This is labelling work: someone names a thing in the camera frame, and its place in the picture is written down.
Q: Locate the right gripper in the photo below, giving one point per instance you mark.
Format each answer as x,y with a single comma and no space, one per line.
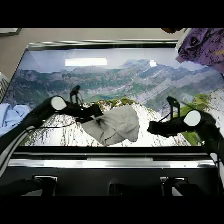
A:
161,128

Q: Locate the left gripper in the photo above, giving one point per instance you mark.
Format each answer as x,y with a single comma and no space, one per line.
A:
87,111

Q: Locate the grey garment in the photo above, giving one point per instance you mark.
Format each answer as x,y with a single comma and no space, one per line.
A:
116,126

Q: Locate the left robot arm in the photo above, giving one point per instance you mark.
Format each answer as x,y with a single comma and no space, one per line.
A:
40,113

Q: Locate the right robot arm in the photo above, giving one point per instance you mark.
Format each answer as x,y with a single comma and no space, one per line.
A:
203,128

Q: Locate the light blue garment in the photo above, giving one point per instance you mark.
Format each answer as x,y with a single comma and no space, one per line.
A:
11,116

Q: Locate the purple patterned garment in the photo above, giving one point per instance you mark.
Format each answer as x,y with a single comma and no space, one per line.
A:
203,45

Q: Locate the silver frame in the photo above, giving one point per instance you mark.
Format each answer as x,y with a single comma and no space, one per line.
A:
110,163

